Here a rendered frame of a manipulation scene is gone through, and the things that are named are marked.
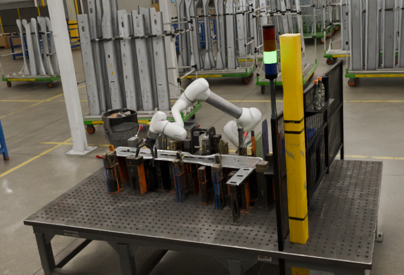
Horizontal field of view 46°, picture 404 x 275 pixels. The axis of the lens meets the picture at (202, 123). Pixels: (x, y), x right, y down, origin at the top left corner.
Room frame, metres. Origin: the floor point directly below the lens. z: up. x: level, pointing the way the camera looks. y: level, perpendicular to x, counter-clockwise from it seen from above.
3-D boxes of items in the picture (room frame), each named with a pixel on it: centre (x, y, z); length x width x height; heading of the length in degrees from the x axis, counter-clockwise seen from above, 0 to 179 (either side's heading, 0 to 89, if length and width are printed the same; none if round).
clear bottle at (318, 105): (3.14, -0.79, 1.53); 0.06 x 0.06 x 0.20
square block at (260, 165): (3.20, -0.40, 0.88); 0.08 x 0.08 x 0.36; 62
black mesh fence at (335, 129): (3.44, -0.86, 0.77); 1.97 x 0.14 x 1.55; 152
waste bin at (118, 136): (6.45, 1.13, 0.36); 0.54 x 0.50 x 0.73; 156
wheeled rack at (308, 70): (10.36, -2.01, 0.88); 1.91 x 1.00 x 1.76; 157
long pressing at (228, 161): (3.67, 0.21, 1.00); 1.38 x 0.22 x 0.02; 62
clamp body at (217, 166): (3.29, -0.07, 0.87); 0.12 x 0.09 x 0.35; 152
